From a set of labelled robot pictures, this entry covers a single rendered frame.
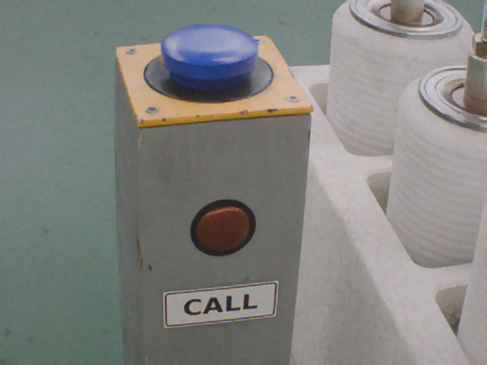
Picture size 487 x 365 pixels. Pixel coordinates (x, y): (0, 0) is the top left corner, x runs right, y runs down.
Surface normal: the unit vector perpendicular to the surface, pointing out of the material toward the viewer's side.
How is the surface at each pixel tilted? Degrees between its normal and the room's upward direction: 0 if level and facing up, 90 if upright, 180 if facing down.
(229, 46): 0
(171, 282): 90
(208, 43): 0
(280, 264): 90
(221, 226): 88
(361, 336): 90
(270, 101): 0
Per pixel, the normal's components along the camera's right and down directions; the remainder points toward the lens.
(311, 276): -0.97, 0.09
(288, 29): 0.04, -0.85
